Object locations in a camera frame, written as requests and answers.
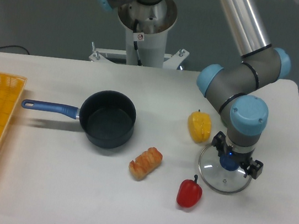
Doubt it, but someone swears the red bell pepper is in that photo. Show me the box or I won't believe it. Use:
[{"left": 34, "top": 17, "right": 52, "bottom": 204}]
[{"left": 176, "top": 174, "right": 203, "bottom": 208}]

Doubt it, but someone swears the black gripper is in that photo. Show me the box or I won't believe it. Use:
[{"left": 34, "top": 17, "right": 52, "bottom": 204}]
[{"left": 211, "top": 131, "right": 264, "bottom": 179}]

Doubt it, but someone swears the toy bread loaf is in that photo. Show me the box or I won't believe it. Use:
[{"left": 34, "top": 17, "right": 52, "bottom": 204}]
[{"left": 129, "top": 147, "right": 163, "bottom": 181}]

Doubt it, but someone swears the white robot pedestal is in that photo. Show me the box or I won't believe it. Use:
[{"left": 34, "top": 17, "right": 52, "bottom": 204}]
[{"left": 89, "top": 0, "right": 190, "bottom": 70}]

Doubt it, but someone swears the black cable on floor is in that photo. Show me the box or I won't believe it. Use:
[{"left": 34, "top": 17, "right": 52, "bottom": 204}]
[{"left": 0, "top": 42, "right": 31, "bottom": 55}]

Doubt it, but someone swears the yellow bell pepper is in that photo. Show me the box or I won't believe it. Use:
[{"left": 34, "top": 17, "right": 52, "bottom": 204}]
[{"left": 188, "top": 110, "right": 212, "bottom": 143}]

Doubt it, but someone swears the dark saucepan blue handle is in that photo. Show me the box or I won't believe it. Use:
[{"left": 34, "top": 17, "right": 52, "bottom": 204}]
[{"left": 21, "top": 90, "right": 137, "bottom": 149}]

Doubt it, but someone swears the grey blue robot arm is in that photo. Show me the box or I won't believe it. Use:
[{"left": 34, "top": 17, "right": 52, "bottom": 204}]
[{"left": 99, "top": 0, "right": 291, "bottom": 179}]

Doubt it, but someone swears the glass lid blue knob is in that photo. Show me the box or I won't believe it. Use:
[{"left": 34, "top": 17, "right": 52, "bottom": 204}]
[{"left": 197, "top": 144, "right": 252, "bottom": 194}]

